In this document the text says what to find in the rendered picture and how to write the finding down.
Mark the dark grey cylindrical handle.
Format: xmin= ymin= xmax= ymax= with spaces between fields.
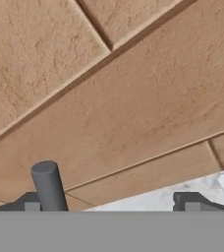
xmin=30 ymin=159 xmax=70 ymax=213

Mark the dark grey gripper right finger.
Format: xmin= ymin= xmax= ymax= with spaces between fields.
xmin=172 ymin=191 xmax=224 ymax=213

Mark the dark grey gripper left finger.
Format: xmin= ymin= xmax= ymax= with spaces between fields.
xmin=0 ymin=191 xmax=42 ymax=213

